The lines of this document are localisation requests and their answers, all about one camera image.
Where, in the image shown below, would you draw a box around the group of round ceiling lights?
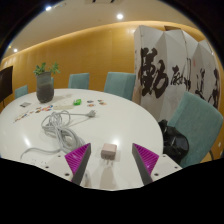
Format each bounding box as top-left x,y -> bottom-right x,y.
13,5 -> 124,53

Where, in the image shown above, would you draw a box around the white calligraphy folding screen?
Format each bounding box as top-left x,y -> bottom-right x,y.
133,24 -> 223,123

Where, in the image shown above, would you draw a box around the grey coiled power cable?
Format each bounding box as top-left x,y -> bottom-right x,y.
19,109 -> 98,160

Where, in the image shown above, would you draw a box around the scattered small orange cards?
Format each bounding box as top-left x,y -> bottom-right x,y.
86,98 -> 108,108

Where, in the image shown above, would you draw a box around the small beige charger block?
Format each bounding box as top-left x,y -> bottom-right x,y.
100,143 -> 118,165

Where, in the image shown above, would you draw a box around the flat white box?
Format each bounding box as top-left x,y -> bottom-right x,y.
53,102 -> 75,111

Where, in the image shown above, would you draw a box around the black wall monitor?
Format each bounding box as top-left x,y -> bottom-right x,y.
0,65 -> 14,104

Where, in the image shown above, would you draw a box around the teal upholstered chair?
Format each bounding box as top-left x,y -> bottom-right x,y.
167,91 -> 224,169

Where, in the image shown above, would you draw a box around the row of colourful small cards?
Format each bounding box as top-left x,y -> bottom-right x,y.
13,104 -> 54,123

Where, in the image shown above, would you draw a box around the potted plant in grey vase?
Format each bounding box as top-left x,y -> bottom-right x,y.
33,61 -> 62,104

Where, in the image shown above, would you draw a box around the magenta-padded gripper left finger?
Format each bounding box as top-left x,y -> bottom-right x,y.
41,143 -> 92,186

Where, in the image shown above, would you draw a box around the group of teal chairs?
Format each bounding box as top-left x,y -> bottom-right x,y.
14,71 -> 137,102

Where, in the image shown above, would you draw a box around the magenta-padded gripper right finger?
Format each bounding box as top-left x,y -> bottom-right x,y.
131,143 -> 183,186

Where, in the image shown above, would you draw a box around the black bag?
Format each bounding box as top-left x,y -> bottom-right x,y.
158,119 -> 190,164

